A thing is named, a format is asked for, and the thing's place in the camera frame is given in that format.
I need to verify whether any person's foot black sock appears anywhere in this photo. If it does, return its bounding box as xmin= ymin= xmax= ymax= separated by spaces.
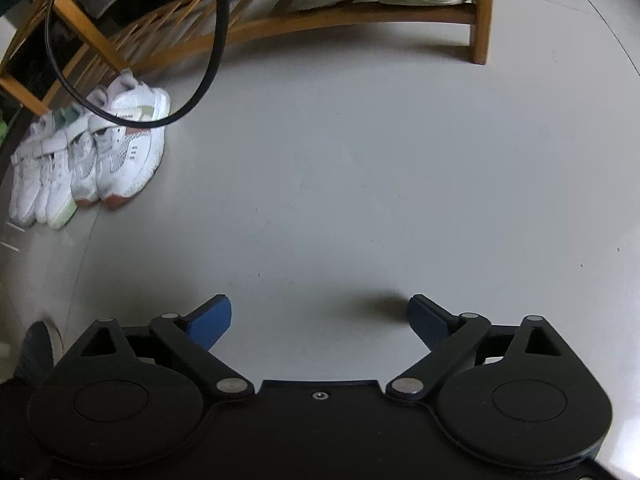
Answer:
xmin=14 ymin=320 xmax=65 ymax=386

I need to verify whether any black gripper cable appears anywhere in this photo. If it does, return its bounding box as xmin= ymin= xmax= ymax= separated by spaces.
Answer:
xmin=44 ymin=0 xmax=232 ymax=130

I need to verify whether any wooden shoe rack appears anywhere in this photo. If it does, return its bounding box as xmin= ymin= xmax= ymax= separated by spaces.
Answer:
xmin=0 ymin=0 xmax=496 ymax=116

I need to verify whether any person's black trouser leg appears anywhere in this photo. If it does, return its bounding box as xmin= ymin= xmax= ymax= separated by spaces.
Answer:
xmin=0 ymin=375 xmax=48 ymax=480

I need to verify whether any dark TV cabinet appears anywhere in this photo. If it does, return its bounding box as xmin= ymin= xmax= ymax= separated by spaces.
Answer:
xmin=0 ymin=102 xmax=26 ymax=196

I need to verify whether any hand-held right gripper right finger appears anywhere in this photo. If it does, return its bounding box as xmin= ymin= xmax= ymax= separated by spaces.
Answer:
xmin=386 ymin=294 xmax=566 ymax=401

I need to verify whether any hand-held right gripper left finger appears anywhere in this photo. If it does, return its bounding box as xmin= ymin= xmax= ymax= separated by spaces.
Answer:
xmin=75 ymin=294 xmax=255 ymax=401

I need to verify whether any white mesh sneaker pink lining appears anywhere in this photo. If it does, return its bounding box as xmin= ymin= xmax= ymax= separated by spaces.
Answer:
xmin=70 ymin=87 xmax=108 ymax=206
xmin=94 ymin=71 xmax=172 ymax=209

